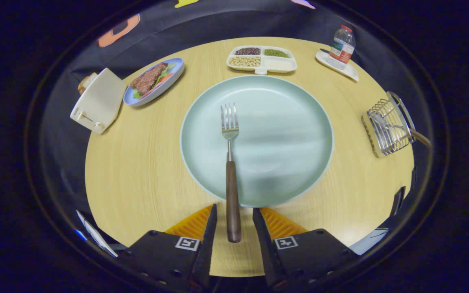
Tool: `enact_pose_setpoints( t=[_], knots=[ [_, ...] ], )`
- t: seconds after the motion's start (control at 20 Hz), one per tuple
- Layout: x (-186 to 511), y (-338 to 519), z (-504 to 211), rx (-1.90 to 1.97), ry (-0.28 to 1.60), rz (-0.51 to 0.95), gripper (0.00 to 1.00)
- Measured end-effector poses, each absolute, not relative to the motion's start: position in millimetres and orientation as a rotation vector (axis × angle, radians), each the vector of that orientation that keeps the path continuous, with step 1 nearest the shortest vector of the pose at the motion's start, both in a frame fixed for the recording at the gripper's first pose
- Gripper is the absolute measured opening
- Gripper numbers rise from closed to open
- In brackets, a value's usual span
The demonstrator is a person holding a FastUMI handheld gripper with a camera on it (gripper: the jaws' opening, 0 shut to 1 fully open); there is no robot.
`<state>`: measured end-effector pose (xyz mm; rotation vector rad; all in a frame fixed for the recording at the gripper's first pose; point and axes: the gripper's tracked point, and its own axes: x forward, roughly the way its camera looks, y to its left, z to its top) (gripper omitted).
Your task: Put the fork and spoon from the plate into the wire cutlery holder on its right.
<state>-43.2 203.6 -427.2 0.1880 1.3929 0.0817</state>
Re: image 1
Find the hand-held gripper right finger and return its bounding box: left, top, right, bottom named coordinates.
left=252, top=208, right=359, bottom=290

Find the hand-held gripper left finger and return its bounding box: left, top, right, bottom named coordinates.
left=116, top=203, right=218, bottom=290

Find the wooden handled metal fork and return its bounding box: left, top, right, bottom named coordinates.
left=220, top=103, right=242, bottom=243

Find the wooden handled metal spoon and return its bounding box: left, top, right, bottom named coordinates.
left=370, top=113, right=432, bottom=148

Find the light green plate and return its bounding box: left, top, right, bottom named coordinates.
left=180, top=75, right=335, bottom=208

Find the white sheet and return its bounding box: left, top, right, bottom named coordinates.
left=76, top=210, right=118, bottom=258

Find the black rectangular block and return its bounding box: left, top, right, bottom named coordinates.
left=388, top=186, right=406, bottom=219

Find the blue plate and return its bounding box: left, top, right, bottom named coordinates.
left=123, top=57, right=185, bottom=107

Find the steak with vegetables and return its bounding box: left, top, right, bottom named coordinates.
left=130, top=62, right=176, bottom=99

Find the white toaster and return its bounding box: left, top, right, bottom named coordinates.
left=70, top=68, right=127, bottom=135

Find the white divided bean dish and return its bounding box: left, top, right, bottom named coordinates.
left=226, top=45, right=298, bottom=75

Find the white square coaster dish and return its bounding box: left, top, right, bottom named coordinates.
left=315, top=51, right=359, bottom=82

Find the toasted bread slice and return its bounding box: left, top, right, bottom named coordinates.
left=77, top=72, right=98, bottom=95

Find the clear water bottle red cap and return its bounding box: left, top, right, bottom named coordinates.
left=329, top=25, right=356, bottom=65

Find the metal wire cutlery basket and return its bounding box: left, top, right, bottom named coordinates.
left=361, top=91, right=416, bottom=158

